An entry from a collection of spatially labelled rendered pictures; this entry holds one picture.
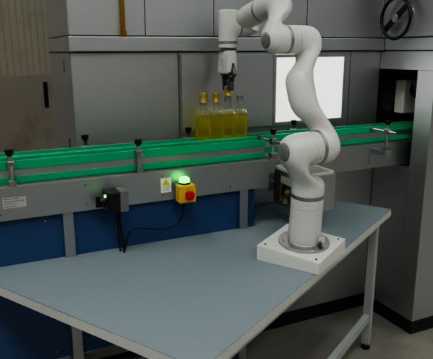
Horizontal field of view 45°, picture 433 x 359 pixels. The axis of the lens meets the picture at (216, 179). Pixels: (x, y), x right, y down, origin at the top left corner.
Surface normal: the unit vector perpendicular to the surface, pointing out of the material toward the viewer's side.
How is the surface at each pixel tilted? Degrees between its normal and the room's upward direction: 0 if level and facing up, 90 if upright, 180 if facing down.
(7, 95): 90
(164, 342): 0
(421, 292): 90
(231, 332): 0
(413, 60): 90
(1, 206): 90
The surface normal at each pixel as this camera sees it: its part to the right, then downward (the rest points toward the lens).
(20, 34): 0.83, 0.13
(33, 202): 0.43, 0.21
